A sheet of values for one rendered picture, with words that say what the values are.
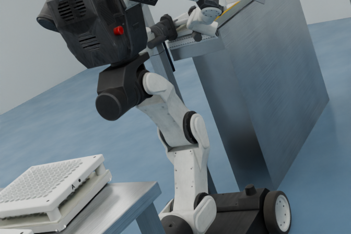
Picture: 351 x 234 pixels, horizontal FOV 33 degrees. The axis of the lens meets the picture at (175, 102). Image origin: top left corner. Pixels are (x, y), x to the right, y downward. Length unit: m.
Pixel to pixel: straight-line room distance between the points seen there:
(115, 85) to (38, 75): 6.02
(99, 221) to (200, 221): 1.15
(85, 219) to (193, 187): 1.20
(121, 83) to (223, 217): 0.84
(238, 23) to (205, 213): 0.98
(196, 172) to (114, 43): 0.72
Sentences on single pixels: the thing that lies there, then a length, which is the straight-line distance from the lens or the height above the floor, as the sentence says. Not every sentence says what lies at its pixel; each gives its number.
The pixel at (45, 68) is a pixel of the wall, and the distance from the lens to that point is 8.29.
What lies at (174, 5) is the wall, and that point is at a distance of 7.56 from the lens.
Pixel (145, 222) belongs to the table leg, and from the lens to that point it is 1.46.
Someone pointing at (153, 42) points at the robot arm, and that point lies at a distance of 2.59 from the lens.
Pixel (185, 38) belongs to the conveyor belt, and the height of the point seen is 0.91.
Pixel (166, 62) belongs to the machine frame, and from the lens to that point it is 2.86.
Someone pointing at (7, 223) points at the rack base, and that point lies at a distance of 1.53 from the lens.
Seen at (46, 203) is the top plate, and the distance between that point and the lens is 1.39.
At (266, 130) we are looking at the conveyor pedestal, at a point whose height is 0.30.
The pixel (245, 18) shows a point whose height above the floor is 0.87.
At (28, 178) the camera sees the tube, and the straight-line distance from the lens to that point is 1.60.
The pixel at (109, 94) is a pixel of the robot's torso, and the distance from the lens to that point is 2.19.
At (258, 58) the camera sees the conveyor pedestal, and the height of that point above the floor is 0.63.
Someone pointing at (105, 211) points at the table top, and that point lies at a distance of 1.40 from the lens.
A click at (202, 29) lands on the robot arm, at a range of 2.52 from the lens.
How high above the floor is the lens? 1.40
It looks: 15 degrees down
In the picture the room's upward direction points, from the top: 20 degrees counter-clockwise
